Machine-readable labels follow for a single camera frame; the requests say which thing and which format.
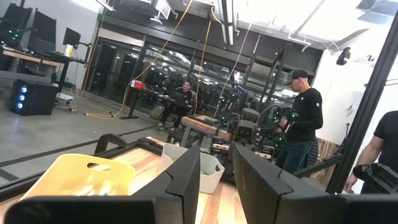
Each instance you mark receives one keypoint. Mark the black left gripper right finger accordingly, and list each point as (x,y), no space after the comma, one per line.
(264,193)

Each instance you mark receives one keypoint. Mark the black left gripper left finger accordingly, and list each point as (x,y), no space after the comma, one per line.
(180,193)

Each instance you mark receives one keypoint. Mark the white plastic bin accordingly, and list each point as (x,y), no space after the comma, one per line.
(211,180)

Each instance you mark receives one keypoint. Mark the wooden background table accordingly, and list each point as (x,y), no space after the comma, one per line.
(202,124)

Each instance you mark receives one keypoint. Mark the wooden pallet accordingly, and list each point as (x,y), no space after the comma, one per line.
(326,152)

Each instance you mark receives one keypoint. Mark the grey bag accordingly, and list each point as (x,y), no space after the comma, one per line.
(157,112)

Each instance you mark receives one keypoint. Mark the person standing with cap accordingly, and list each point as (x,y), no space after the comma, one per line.
(306,115)

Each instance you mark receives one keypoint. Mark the person seated at table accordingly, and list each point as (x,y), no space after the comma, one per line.
(186,96)

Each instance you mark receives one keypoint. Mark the black table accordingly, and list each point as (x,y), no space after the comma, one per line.
(149,92)

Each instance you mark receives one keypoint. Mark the red box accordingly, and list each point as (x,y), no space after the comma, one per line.
(138,85)

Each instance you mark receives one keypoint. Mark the yellow plastic bin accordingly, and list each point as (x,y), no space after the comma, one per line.
(62,177)

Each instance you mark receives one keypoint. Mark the person beside table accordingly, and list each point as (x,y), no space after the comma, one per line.
(388,133)

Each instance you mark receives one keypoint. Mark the black computer tower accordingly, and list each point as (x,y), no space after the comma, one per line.
(37,99)

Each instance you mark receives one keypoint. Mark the ceiling light bar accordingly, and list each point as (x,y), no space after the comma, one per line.
(228,21)

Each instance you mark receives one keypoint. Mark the yellow roll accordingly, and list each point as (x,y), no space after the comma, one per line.
(68,51)

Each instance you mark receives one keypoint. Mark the small black desk monitor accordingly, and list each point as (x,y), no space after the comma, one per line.
(71,37)

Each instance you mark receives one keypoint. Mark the black ceiling camera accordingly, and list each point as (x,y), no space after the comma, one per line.
(343,57)

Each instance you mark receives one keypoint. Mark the wooden desk black frame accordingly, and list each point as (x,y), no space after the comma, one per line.
(28,57)

